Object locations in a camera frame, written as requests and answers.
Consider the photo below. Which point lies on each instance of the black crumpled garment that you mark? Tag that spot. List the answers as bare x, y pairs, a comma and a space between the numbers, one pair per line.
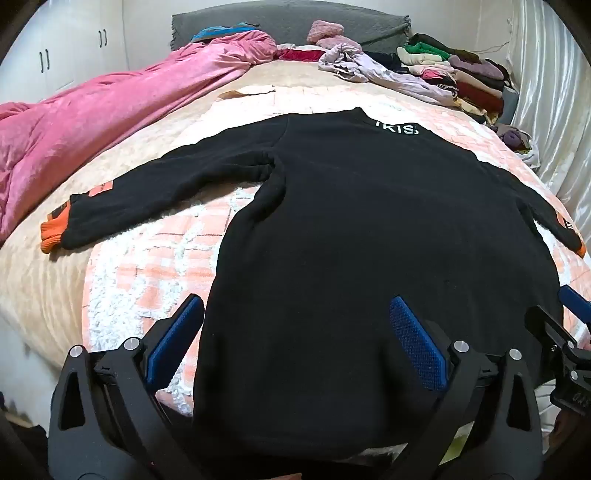
385, 62

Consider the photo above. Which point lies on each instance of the white plastic bag of clothes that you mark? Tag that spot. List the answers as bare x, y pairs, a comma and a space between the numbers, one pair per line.
519, 143

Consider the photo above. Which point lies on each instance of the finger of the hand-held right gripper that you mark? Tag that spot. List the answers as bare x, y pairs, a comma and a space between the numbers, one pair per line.
545, 325
575, 300

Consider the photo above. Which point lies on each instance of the pink fluffy garment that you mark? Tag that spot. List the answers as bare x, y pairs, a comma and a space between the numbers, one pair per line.
339, 43

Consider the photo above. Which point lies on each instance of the lilac crumpled garment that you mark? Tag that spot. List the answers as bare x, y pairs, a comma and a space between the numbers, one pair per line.
397, 81

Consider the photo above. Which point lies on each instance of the teal cloth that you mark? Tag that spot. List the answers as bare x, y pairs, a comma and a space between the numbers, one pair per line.
217, 32

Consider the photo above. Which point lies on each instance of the black sweater with orange cuffs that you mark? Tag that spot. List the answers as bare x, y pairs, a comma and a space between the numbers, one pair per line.
346, 230

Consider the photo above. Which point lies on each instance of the white wardrobe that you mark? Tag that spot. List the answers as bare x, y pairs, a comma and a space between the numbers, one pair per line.
69, 46

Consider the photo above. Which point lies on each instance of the dark red cloth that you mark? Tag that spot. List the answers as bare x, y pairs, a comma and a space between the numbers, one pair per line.
300, 54

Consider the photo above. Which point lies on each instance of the orange and white plaid blanket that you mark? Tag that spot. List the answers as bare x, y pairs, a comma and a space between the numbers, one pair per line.
138, 277

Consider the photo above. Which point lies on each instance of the grey-blue cushion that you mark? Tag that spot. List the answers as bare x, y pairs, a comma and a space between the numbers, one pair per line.
510, 106

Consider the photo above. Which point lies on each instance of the pink velvet quilt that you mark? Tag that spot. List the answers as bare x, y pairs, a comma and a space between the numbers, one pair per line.
92, 124

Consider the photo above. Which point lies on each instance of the stack of folded clothes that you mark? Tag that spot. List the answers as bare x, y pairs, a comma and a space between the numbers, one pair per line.
471, 78

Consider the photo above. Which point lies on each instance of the white satin curtain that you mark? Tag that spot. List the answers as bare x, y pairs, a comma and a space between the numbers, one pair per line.
554, 92

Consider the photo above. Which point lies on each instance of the pink fluffy pillow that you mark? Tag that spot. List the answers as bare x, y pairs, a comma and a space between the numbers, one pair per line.
325, 30

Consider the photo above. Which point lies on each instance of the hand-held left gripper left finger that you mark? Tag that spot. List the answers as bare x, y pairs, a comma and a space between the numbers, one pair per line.
178, 337

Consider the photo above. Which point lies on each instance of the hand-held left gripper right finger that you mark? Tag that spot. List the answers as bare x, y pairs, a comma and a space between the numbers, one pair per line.
415, 341

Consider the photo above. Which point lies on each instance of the grey quilted headboard cover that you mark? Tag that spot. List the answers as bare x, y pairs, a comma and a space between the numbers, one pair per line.
277, 23

